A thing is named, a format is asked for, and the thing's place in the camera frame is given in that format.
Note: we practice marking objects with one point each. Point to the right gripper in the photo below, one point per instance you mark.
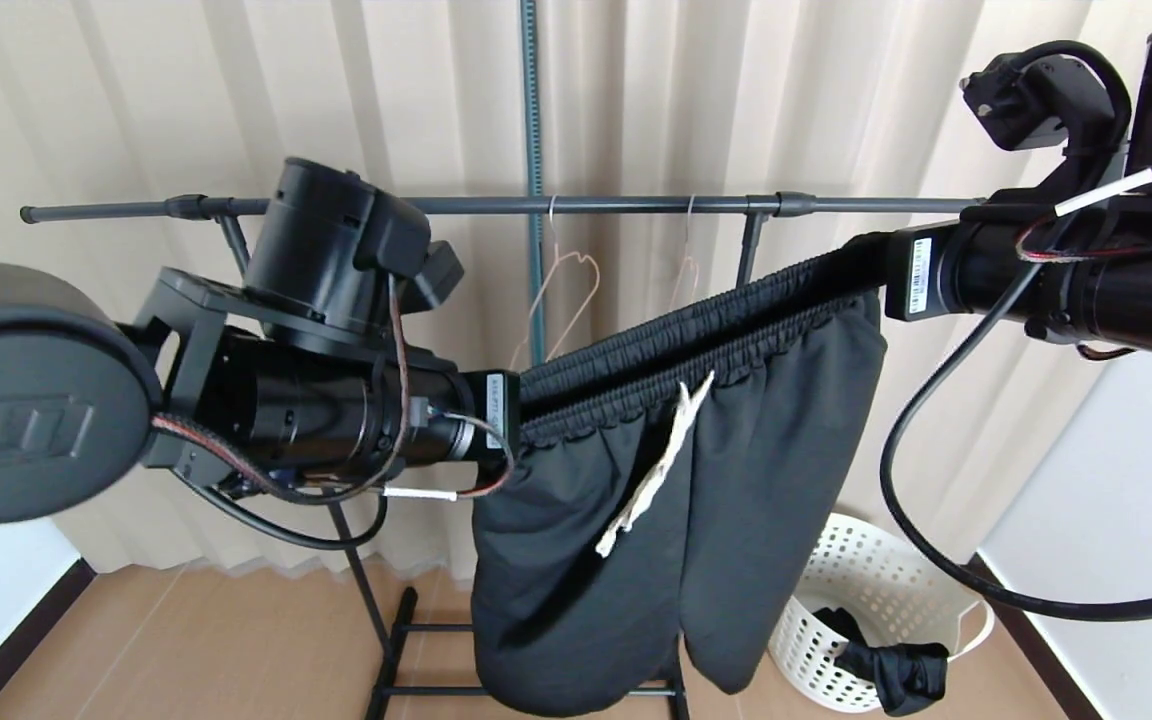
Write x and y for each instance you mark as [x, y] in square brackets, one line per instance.
[996, 280]

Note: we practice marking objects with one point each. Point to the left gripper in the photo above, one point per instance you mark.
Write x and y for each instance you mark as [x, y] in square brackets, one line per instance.
[336, 410]

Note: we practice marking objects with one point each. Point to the black shorts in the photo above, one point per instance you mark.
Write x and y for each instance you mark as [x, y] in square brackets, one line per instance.
[756, 450]

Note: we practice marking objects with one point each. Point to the pink clothes hanger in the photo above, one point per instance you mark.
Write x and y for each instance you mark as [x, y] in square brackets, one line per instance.
[688, 270]
[593, 280]

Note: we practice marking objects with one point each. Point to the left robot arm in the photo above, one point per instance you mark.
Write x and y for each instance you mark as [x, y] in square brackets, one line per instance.
[36, 400]

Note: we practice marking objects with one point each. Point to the white laundry basket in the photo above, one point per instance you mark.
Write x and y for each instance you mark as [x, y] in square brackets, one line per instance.
[886, 570]

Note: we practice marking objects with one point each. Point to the black clothes rack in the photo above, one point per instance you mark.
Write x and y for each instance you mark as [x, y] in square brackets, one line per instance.
[636, 205]

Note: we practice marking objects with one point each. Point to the beige curtain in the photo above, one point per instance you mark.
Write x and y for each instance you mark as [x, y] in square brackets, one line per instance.
[86, 120]
[836, 100]

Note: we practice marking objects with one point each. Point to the window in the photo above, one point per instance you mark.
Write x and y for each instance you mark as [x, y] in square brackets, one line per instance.
[533, 100]

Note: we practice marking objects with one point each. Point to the black garment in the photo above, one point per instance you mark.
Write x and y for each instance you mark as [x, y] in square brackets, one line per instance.
[911, 675]

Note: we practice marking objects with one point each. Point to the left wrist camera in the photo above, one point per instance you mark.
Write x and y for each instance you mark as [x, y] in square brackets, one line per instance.
[436, 275]

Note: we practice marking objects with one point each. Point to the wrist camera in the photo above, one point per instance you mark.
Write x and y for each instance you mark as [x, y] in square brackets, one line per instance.
[1026, 105]
[436, 275]

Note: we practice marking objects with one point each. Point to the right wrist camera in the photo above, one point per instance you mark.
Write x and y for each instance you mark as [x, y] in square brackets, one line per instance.
[1026, 105]

